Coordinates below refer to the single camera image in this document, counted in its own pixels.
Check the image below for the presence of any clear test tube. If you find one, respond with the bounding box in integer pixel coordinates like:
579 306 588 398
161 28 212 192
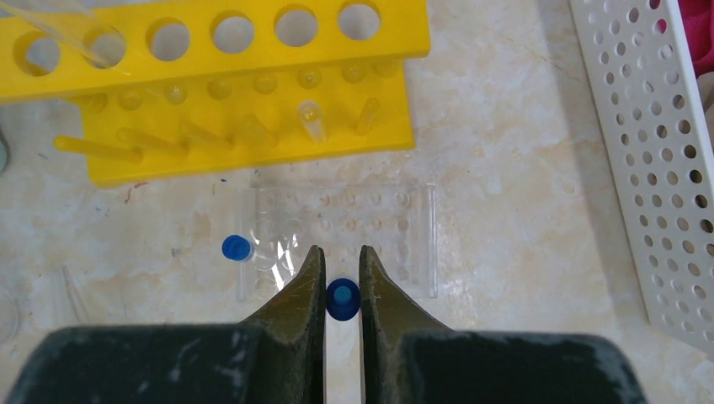
1 0 127 68
297 100 328 143

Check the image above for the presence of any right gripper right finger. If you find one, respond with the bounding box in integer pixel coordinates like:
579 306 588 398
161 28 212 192
359 246 647 403

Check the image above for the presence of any pink cloth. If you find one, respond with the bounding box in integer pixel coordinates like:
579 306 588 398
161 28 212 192
678 0 713 77

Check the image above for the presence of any white perforated basket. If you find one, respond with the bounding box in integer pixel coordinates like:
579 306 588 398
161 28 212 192
571 1 713 355

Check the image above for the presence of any red-capped wash bottle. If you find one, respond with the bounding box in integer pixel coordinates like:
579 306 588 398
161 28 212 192
51 265 89 327

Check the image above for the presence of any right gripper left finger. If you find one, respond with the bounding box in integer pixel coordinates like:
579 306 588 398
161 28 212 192
7 247 326 403

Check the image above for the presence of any yellow test tube rack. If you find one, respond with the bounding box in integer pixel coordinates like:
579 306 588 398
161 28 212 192
1 1 430 187

